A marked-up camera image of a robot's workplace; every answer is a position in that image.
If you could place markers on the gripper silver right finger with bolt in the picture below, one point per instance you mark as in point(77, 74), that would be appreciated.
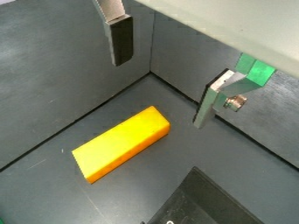
point(222, 95)

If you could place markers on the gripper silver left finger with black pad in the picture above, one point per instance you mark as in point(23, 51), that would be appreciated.
point(120, 29)

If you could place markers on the green shape sorting board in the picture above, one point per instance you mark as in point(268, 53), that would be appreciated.
point(257, 70)

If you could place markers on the yellow rectangular block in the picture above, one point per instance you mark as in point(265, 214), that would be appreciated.
point(108, 151)

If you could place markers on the black curved fixture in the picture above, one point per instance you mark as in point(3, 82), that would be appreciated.
point(201, 202)

